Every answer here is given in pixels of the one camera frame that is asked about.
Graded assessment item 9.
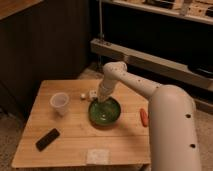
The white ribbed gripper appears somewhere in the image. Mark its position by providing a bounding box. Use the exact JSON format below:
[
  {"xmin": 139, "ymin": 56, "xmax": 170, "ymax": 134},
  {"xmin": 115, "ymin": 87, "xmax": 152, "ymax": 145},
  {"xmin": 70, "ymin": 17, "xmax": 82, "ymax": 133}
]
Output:
[{"xmin": 97, "ymin": 79, "xmax": 116, "ymax": 102}]

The green ceramic bowl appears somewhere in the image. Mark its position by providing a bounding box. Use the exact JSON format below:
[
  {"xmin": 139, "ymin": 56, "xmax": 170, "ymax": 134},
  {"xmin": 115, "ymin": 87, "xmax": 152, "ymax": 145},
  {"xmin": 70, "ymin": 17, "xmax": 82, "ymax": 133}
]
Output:
[{"xmin": 88, "ymin": 97, "xmax": 121, "ymax": 126}]

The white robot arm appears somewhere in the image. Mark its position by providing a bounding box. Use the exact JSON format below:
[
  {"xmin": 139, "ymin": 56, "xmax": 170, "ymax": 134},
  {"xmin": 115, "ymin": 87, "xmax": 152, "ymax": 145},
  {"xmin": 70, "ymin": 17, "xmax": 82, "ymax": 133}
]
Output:
[{"xmin": 98, "ymin": 61, "xmax": 202, "ymax": 171}]

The small white toy figure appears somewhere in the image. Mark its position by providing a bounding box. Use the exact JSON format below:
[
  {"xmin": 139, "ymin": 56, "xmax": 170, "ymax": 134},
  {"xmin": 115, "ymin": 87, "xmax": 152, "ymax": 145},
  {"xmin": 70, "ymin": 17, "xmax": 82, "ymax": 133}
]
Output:
[{"xmin": 80, "ymin": 90, "xmax": 97, "ymax": 101}]

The orange carrot toy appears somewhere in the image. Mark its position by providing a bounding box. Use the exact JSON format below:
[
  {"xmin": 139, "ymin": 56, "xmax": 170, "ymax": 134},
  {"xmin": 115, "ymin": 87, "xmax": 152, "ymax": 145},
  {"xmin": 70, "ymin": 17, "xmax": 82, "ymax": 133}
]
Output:
[{"xmin": 140, "ymin": 108, "xmax": 149, "ymax": 127}]

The clear plastic cup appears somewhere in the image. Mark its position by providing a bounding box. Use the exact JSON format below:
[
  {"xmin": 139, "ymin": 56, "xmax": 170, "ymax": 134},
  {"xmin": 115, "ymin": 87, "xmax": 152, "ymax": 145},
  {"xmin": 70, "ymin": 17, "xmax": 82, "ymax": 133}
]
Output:
[{"xmin": 50, "ymin": 92, "xmax": 70, "ymax": 116}]

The metal vertical pole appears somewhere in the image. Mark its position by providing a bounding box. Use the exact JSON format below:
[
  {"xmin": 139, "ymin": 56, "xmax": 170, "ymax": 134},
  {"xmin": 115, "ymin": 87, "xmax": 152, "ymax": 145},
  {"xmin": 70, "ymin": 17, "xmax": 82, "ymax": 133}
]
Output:
[{"xmin": 98, "ymin": 0, "xmax": 104, "ymax": 42}]

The black remote control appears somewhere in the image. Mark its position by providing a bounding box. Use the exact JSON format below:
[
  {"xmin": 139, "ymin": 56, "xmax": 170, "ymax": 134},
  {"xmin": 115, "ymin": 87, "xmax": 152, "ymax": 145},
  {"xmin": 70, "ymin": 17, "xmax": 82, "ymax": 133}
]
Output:
[{"xmin": 36, "ymin": 128, "xmax": 60, "ymax": 151}]

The grey metal shelf beam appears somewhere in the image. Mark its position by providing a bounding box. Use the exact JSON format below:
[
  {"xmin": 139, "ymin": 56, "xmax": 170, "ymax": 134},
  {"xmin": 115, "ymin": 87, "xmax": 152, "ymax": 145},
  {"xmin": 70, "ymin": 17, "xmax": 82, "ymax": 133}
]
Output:
[{"xmin": 90, "ymin": 39, "xmax": 213, "ymax": 92}]

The upper shelf with items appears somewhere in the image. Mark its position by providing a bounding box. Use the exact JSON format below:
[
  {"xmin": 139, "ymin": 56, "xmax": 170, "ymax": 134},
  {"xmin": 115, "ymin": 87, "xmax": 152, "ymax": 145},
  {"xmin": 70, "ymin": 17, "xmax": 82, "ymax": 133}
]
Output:
[{"xmin": 99, "ymin": 0, "xmax": 213, "ymax": 26}]

